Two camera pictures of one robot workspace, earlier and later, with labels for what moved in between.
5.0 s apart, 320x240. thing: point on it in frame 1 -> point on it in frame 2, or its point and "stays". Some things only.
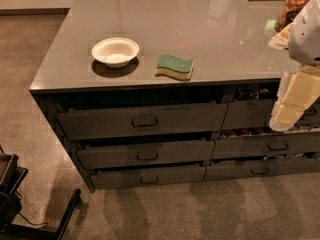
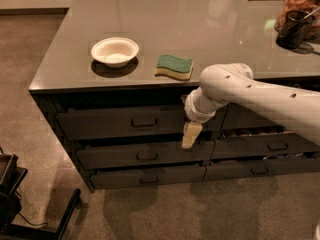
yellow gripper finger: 298,90 -> 198,108
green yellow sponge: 176,67 stays
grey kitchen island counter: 156,84 stays
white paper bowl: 116,52 stays
